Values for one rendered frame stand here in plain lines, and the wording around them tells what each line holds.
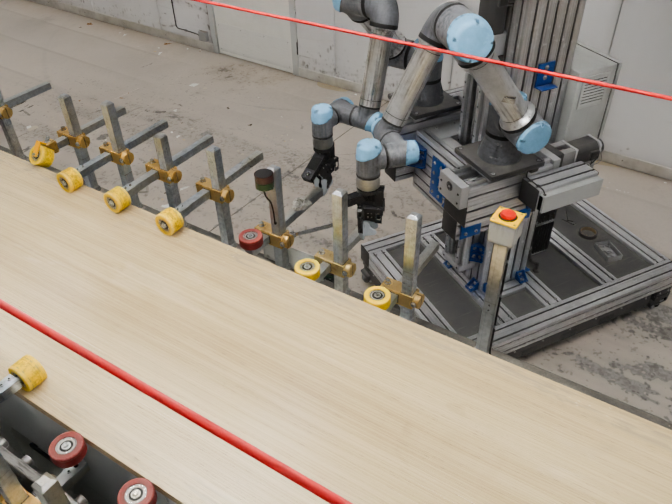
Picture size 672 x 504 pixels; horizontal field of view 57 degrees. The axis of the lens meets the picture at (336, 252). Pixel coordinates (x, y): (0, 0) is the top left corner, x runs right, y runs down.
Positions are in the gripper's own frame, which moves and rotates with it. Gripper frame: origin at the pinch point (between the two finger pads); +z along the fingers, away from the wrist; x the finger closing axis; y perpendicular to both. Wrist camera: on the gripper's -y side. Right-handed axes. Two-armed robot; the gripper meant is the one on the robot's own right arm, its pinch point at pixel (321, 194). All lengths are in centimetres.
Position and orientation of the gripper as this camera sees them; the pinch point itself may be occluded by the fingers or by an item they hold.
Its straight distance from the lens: 240.9
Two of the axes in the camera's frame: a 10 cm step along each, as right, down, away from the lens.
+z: 0.2, 7.7, 6.3
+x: -8.5, -3.3, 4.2
